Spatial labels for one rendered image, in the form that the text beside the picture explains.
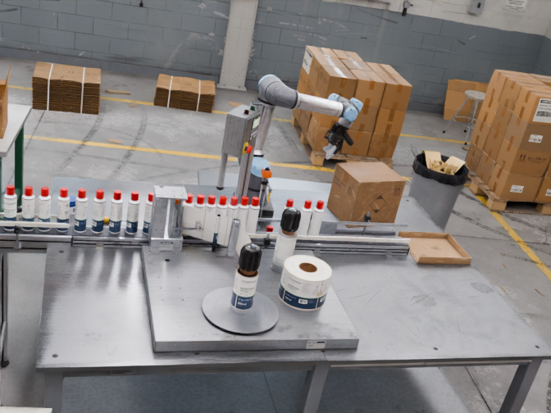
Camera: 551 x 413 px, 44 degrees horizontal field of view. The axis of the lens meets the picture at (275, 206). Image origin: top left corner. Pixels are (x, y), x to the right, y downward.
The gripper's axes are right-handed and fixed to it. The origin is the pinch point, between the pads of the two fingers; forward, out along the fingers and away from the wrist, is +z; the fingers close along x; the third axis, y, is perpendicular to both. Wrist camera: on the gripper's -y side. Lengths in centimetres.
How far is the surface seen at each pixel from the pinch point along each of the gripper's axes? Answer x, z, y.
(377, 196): 38.0, 0.3, -10.4
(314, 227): 52, 21, 29
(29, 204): 25, 57, 152
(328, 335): 121, 34, 57
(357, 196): 37.8, 3.7, 1.6
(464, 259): 80, 4, -46
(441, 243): 60, 7, -49
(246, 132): 39, -9, 81
